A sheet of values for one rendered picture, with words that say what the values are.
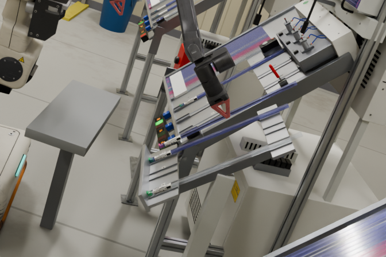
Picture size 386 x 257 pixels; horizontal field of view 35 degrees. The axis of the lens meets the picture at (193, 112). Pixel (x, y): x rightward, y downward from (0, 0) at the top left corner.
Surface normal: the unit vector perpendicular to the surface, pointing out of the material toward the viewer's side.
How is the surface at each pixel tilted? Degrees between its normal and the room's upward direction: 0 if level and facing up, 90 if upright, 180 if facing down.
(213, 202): 90
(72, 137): 0
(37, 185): 0
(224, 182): 90
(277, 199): 90
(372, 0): 90
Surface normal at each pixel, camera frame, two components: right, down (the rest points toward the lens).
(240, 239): 0.13, 0.42
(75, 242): 0.31, -0.88
